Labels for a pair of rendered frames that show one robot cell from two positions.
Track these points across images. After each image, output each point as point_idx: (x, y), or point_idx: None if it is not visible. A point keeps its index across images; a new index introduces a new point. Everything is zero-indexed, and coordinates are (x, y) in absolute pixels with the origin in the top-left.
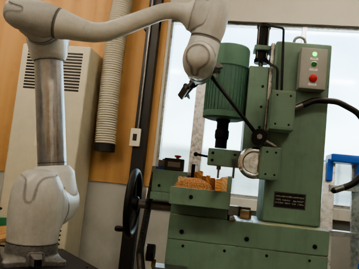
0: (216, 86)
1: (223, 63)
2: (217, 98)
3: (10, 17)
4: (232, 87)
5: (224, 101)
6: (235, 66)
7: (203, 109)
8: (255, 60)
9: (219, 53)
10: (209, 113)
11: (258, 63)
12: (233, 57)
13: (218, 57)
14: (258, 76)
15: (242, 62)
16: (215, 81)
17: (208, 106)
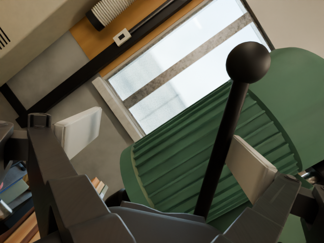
0: (201, 151)
1: (280, 127)
2: (173, 177)
3: None
4: (228, 193)
5: (180, 201)
6: (290, 162)
7: (136, 145)
8: (320, 168)
9: (303, 92)
10: (126, 184)
11: (313, 174)
12: (317, 141)
13: (287, 99)
14: (299, 221)
15: (310, 165)
16: (212, 179)
17: (142, 164)
